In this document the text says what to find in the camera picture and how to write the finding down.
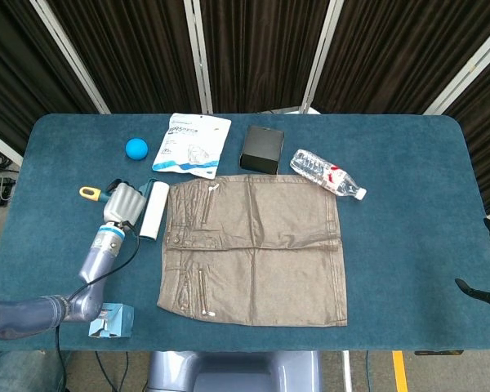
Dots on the blue jeans leg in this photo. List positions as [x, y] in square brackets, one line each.
[16, 373]

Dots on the yellow floor tape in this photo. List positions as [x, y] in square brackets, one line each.
[399, 371]

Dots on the clear plastic water bottle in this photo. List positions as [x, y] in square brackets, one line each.
[316, 167]

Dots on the light blue cardboard box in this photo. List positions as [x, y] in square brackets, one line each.
[116, 322]

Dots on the black box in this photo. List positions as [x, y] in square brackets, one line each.
[262, 149]

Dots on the white partition foot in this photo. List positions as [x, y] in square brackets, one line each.
[294, 110]

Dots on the grey-blue robot torso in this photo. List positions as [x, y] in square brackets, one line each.
[237, 371]

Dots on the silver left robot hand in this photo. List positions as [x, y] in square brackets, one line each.
[124, 204]

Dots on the blue ball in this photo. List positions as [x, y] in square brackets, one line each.
[136, 148]

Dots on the blue table cover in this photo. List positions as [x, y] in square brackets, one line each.
[392, 245]

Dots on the brown metallic skirt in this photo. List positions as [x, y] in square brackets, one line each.
[269, 253]

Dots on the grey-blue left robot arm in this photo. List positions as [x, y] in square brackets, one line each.
[98, 261]

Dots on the white blue mask package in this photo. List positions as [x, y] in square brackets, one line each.
[192, 143]

